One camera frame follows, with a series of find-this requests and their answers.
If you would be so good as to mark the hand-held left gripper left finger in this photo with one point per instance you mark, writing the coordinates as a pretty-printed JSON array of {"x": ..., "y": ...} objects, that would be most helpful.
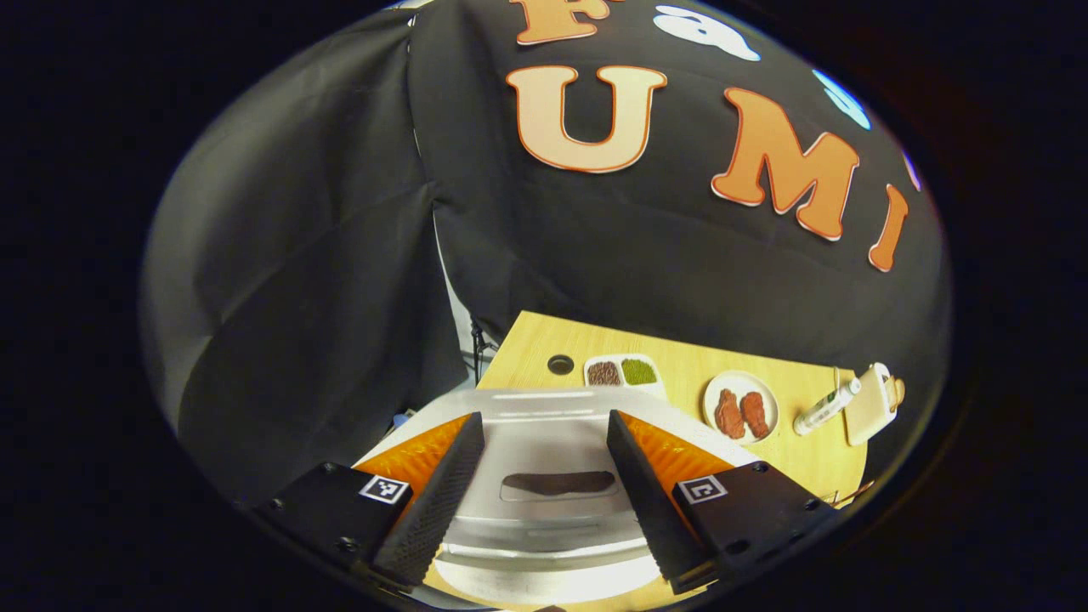
[{"x": 433, "y": 510}]

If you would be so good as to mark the black stand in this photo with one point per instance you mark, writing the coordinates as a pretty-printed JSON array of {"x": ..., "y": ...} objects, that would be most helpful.
[{"x": 478, "y": 344}]

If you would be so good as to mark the white rice cooker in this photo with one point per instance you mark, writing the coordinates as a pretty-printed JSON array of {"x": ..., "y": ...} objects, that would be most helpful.
[{"x": 544, "y": 442}]

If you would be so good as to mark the toast bread slice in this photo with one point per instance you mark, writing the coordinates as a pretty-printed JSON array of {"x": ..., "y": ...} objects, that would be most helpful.
[{"x": 895, "y": 393}]

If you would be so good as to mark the white oval plate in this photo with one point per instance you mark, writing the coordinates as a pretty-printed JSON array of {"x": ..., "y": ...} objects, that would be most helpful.
[{"x": 718, "y": 382}]

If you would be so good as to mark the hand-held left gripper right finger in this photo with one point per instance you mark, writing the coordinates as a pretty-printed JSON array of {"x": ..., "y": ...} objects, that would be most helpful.
[{"x": 654, "y": 510}]

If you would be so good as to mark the white toaster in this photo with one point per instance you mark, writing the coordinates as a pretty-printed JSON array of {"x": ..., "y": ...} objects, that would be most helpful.
[{"x": 867, "y": 412}]

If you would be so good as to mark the brown meat piece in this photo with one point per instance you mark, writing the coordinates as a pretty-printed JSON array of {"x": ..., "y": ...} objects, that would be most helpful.
[
  {"x": 756, "y": 414},
  {"x": 729, "y": 414}
]

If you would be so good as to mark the white divided seasoning dish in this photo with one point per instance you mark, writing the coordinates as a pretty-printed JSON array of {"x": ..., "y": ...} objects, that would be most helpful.
[{"x": 646, "y": 389}]

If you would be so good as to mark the white drink bottle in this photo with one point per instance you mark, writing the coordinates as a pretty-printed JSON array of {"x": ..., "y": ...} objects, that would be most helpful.
[{"x": 820, "y": 412}]

